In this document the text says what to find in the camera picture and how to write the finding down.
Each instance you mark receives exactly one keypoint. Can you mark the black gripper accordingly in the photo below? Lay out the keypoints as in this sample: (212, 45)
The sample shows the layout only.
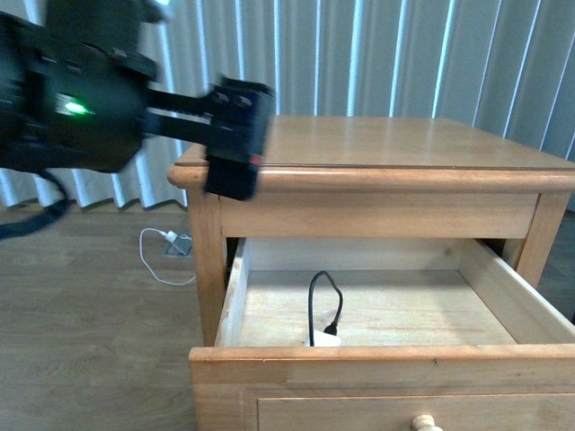
(76, 92)

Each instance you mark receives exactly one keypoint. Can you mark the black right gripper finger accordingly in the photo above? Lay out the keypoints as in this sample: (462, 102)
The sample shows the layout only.
(240, 120)

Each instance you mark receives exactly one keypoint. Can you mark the white charger adapter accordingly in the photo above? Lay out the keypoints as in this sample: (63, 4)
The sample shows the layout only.
(322, 339)

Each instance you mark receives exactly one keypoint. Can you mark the wooden drawer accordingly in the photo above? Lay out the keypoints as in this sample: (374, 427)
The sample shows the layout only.
(439, 327)

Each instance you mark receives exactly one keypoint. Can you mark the open metal floor socket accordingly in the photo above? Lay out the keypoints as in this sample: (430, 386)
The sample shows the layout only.
(177, 245)

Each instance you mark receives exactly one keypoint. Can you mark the wooden nightstand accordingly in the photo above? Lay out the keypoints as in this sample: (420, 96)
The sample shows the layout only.
(379, 179)

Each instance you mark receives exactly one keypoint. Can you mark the pale blue curtain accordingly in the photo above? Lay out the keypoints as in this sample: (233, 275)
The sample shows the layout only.
(506, 67)

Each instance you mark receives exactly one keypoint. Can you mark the round wooden upper knob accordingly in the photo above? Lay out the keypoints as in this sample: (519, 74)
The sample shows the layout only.
(423, 422)

